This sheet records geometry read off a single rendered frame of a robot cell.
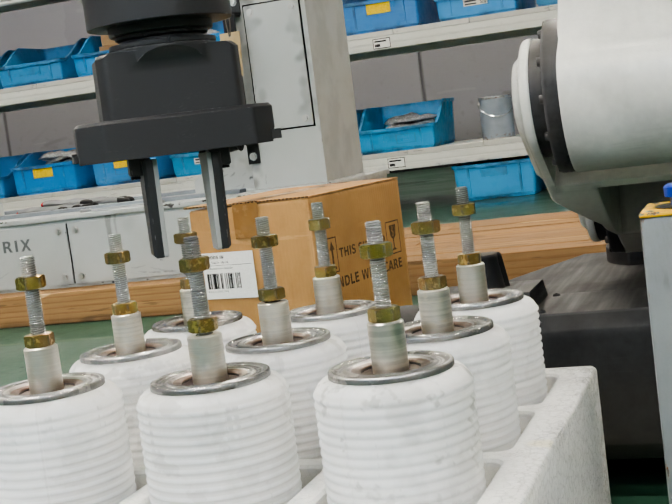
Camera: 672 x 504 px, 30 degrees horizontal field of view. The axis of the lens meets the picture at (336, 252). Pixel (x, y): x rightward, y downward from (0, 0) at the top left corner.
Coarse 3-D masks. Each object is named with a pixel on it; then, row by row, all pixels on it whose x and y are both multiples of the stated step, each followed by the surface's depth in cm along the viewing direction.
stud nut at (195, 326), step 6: (192, 318) 78; (210, 318) 77; (216, 318) 78; (192, 324) 77; (198, 324) 77; (204, 324) 77; (210, 324) 77; (216, 324) 78; (192, 330) 77; (198, 330) 77; (204, 330) 77; (210, 330) 77
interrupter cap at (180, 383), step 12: (180, 372) 81; (228, 372) 80; (240, 372) 79; (252, 372) 78; (264, 372) 77; (156, 384) 78; (168, 384) 77; (180, 384) 77; (192, 384) 78; (204, 384) 76; (216, 384) 75; (228, 384) 75; (240, 384) 75
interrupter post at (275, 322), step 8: (264, 304) 88; (272, 304) 88; (280, 304) 88; (288, 304) 89; (264, 312) 88; (272, 312) 88; (280, 312) 88; (288, 312) 89; (264, 320) 88; (272, 320) 88; (280, 320) 88; (288, 320) 89; (264, 328) 89; (272, 328) 88; (280, 328) 88; (288, 328) 89; (264, 336) 89; (272, 336) 88; (280, 336) 88; (288, 336) 89; (264, 344) 89; (272, 344) 88
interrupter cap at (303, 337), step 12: (252, 336) 92; (300, 336) 90; (312, 336) 88; (324, 336) 88; (228, 348) 88; (240, 348) 87; (252, 348) 86; (264, 348) 86; (276, 348) 86; (288, 348) 86
